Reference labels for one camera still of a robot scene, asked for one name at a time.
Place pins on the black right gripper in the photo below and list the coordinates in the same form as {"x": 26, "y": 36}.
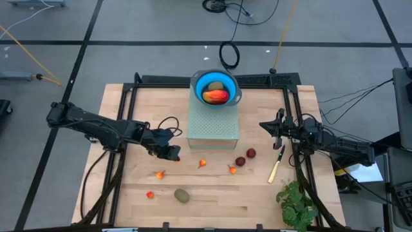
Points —
{"x": 289, "y": 132}

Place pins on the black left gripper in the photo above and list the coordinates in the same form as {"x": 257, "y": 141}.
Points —
{"x": 159, "y": 141}

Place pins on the small orange red fruit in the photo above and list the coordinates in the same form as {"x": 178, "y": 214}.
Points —
{"x": 232, "y": 169}
{"x": 202, "y": 163}
{"x": 150, "y": 194}
{"x": 160, "y": 175}

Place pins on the dark red round fruit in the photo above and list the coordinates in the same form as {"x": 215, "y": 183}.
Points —
{"x": 240, "y": 161}
{"x": 251, "y": 153}

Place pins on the red orange mango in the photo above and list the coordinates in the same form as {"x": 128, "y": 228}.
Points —
{"x": 217, "y": 97}

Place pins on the blue collapsible colander bowl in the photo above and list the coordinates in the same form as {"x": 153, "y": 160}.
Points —
{"x": 199, "y": 84}

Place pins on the brown kiwi fruit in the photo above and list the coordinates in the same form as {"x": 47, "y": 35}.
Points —
{"x": 215, "y": 85}
{"x": 181, "y": 195}

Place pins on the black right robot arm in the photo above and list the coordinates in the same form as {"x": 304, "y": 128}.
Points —
{"x": 347, "y": 149}

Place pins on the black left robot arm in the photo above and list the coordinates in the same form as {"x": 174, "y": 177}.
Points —
{"x": 96, "y": 127}

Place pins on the black perforated tray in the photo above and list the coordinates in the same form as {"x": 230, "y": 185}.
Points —
{"x": 257, "y": 80}

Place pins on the pale green perforated box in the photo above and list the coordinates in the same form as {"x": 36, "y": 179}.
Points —
{"x": 212, "y": 129}

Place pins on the green leafy herb bunch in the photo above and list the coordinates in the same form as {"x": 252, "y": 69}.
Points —
{"x": 296, "y": 206}

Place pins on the white panel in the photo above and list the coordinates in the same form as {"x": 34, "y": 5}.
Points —
{"x": 367, "y": 172}

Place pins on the black diagonal beam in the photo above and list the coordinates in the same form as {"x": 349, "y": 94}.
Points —
{"x": 387, "y": 140}

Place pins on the grey cabinet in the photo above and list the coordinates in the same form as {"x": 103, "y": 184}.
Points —
{"x": 402, "y": 106}

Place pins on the grey desk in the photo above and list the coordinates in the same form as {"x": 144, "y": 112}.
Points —
{"x": 399, "y": 167}

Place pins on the black keyboard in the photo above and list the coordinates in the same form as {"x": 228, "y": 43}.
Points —
{"x": 405, "y": 196}

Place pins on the grey stand foot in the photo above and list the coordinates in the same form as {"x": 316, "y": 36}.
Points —
{"x": 16, "y": 76}
{"x": 35, "y": 3}

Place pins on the black caster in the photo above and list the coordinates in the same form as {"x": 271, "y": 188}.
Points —
{"x": 4, "y": 106}

